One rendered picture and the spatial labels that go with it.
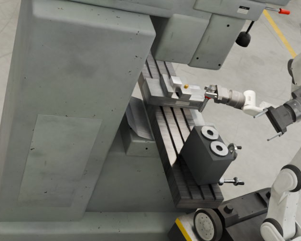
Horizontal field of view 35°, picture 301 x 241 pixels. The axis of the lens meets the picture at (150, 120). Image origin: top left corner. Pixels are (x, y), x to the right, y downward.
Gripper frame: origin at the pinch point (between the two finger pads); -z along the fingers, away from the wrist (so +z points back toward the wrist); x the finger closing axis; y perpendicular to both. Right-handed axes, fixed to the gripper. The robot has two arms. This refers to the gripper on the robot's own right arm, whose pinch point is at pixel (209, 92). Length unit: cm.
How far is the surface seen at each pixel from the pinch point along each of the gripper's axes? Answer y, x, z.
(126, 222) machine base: 93, 25, -18
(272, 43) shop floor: 114, -295, 155
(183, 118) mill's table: 20.8, 1.6, -7.2
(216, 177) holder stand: 14.2, 46.6, 5.6
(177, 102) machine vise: 15.3, -4.1, -12.5
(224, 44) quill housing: -34.7, 9.0, -8.4
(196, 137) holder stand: 3.2, 35.0, -8.6
